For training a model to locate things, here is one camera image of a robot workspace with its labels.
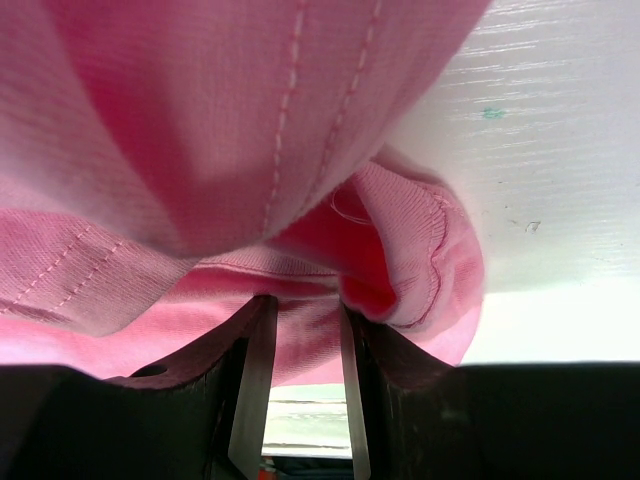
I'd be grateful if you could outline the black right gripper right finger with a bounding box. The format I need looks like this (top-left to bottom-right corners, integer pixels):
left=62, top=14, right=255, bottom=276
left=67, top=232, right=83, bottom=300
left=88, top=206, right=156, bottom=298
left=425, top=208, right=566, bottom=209
left=341, top=309, right=639, bottom=479

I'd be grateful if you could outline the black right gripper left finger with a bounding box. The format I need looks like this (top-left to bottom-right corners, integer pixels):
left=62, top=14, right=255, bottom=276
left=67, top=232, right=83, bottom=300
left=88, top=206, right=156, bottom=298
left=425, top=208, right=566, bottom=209
left=1, top=296, right=278, bottom=479

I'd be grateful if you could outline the pink t shirt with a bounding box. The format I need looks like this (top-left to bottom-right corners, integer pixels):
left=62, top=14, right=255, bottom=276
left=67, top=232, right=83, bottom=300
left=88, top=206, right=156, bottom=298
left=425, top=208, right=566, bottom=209
left=1, top=1, right=487, bottom=384

